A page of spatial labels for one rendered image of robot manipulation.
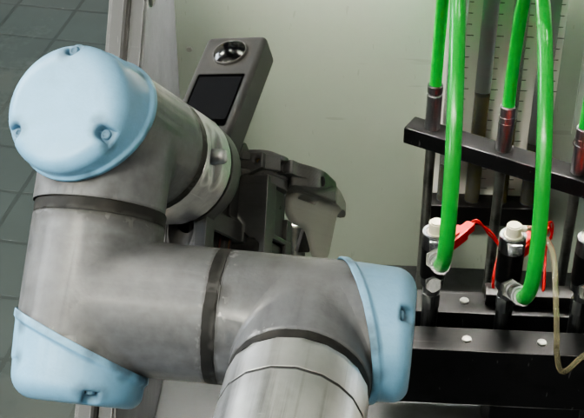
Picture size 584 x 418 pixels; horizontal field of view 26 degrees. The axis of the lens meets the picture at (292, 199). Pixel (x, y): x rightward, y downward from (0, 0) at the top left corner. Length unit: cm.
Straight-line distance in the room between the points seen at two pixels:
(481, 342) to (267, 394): 79
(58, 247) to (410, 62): 91
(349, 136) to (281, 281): 94
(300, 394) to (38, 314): 16
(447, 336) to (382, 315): 73
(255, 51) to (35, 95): 24
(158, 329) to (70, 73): 14
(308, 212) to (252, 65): 12
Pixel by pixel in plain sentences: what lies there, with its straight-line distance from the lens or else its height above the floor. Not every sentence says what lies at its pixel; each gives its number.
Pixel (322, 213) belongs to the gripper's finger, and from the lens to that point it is 95.
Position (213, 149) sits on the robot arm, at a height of 147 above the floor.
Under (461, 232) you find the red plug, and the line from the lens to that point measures 137.
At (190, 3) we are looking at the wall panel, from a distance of 152.
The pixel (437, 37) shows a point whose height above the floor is 123.
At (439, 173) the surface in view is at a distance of 159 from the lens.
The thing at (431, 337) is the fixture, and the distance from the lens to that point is 138.
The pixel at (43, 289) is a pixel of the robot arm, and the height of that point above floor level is 146.
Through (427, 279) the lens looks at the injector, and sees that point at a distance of 135.
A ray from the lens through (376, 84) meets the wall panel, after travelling 155.
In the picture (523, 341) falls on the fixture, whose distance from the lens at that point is 139.
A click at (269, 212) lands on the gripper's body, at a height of 139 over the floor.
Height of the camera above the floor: 190
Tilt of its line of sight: 36 degrees down
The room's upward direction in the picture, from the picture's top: straight up
